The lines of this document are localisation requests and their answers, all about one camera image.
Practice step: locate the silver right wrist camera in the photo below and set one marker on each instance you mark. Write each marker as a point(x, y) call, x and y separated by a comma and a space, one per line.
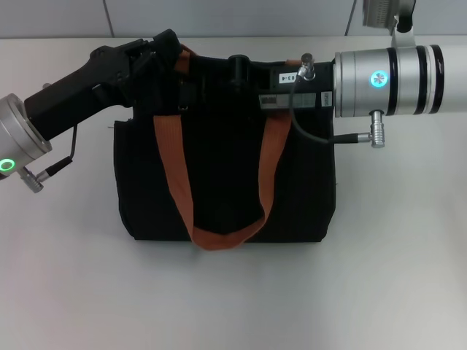
point(379, 12)

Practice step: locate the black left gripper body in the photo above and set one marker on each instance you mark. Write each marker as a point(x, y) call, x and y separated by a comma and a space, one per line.
point(87, 91)

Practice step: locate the silver zipper pull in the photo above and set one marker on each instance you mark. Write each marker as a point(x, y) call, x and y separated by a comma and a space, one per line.
point(183, 107)

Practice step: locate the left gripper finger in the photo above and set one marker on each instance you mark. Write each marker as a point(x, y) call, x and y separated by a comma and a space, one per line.
point(168, 47)
point(147, 80)

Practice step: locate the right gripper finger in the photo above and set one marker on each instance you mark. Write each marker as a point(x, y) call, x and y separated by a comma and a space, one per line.
point(241, 73)

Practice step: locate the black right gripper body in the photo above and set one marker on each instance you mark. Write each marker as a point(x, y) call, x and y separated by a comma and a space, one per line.
point(321, 80)

